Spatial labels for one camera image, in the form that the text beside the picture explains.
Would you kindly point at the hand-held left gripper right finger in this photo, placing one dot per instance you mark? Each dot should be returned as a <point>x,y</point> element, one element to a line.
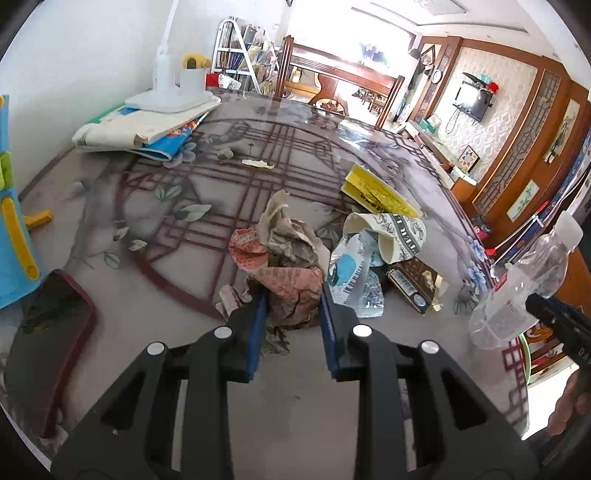
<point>328,332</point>

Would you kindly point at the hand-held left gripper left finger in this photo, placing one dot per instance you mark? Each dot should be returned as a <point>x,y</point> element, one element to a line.
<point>255,332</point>

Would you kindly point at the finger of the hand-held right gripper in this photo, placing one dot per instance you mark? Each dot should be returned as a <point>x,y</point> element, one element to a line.
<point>561,323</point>

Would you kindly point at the clear plastic bottle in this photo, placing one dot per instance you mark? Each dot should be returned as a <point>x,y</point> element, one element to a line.
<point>517,295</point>

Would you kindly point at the reddish brown wrapper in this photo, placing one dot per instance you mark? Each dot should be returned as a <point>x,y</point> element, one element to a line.
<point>291,290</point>

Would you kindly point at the person's right hand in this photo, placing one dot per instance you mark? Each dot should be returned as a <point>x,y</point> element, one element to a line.
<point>567,406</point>

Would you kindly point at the blue white plastic wrapper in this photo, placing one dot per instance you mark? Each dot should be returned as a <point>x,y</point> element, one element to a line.
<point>355,281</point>

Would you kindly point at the red crumpled wrapper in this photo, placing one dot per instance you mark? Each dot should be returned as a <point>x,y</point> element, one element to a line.
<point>247,249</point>

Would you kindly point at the dark brown box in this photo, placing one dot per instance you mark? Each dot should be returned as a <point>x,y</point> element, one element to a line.
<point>415,281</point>

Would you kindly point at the beige crumpled paper bag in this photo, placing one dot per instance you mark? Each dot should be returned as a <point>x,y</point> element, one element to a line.
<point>281,226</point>

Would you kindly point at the red bucket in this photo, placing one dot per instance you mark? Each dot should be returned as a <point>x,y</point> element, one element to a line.
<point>483,233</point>

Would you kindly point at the patterned paper cup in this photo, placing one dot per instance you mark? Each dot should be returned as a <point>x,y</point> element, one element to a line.
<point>397,230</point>

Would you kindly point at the yellow cardboard box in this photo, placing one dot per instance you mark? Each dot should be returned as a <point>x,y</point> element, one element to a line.
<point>378,191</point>

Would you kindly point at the small paper scrap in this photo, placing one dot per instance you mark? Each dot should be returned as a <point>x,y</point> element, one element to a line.
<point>257,163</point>

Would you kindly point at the phone with red case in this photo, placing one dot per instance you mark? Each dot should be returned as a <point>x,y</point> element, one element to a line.
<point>51,332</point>

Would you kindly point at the low television cabinet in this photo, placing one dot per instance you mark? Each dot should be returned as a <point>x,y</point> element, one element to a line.
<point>438,157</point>

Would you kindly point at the yellow plastic piece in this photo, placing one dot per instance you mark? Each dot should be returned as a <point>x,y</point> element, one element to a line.
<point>39,218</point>

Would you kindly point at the blue plastic toy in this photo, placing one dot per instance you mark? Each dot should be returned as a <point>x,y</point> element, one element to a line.
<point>14,258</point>

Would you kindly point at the red bag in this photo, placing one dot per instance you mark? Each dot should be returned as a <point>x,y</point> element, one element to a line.
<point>212,80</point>

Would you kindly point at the white cup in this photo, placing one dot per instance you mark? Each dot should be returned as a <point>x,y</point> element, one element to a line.
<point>193,79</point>

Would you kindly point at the white desk lamp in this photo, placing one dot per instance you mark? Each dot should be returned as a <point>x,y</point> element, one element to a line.
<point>161,87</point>

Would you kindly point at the wooden bench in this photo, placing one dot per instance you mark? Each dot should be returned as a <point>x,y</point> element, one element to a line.
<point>341,69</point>

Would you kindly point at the yellow tape roll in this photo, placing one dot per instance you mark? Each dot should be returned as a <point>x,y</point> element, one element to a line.
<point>194,61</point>

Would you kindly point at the white stepladder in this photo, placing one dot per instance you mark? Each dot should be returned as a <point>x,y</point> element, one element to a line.
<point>231,50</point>

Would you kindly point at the framed wall picture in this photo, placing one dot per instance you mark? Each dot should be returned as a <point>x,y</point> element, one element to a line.
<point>523,199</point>

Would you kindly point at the wall television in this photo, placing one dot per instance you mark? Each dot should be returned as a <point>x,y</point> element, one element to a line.
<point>471,100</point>

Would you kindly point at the wall clock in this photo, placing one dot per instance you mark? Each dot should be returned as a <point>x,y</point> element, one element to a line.
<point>436,75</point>

